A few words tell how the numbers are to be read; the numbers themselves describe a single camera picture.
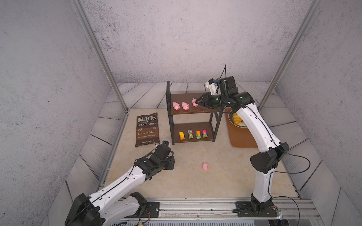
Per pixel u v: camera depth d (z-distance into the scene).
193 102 0.76
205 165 0.87
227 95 0.58
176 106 0.75
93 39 0.81
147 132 1.05
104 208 0.42
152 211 0.73
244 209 0.71
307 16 0.74
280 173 0.53
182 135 0.96
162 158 0.63
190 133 0.97
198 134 0.96
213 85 0.69
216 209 0.74
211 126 1.04
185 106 0.74
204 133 0.99
